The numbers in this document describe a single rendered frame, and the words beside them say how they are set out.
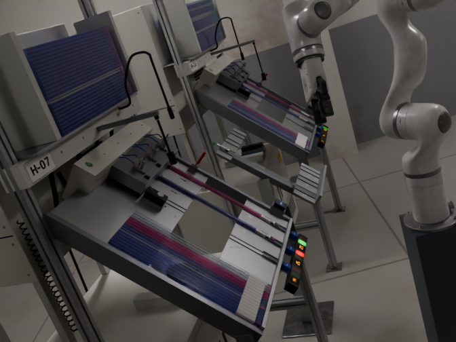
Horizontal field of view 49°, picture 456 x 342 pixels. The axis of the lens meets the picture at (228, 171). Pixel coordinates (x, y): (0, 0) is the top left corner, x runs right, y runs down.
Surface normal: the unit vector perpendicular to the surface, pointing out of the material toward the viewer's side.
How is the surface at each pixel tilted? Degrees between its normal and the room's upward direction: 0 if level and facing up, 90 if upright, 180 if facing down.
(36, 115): 90
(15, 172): 90
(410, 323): 0
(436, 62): 90
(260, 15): 90
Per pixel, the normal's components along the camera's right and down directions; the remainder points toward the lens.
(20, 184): -0.24, 0.39
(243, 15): -0.01, 0.33
